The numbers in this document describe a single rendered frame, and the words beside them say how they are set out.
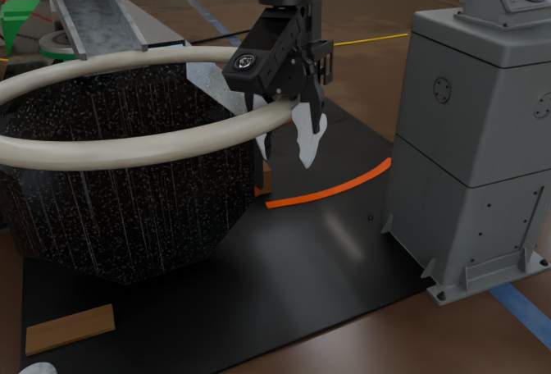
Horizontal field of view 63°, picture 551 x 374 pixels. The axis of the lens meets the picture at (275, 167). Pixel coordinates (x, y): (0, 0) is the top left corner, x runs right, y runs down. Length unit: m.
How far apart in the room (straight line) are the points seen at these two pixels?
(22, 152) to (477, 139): 1.15
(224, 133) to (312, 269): 1.22
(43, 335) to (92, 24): 0.96
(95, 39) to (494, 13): 1.03
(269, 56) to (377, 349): 1.15
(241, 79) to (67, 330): 1.25
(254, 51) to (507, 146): 1.08
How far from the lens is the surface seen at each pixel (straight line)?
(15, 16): 3.39
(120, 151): 0.47
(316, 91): 0.53
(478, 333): 1.62
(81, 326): 1.59
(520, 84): 1.37
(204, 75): 1.33
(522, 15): 1.46
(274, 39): 0.49
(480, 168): 1.43
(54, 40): 1.33
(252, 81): 0.46
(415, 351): 1.51
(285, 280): 1.62
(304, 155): 0.56
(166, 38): 1.36
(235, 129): 0.49
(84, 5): 1.14
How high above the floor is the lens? 1.17
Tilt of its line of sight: 31 degrees down
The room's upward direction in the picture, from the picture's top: straight up
